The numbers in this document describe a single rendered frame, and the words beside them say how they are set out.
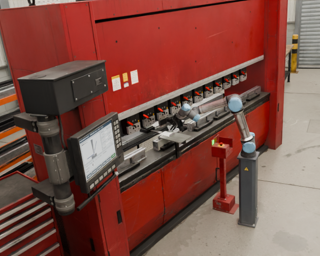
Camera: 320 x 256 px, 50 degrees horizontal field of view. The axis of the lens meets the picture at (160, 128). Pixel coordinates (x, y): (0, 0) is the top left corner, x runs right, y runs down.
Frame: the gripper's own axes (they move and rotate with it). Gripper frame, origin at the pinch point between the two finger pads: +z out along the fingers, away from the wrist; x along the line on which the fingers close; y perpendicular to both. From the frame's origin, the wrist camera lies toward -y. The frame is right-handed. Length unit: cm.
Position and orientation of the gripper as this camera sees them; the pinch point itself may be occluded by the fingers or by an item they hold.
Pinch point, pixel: (171, 130)
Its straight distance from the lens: 336.8
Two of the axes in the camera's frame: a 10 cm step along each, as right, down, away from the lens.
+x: -6.5, 3.3, -6.9
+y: -6.4, -7.3, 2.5
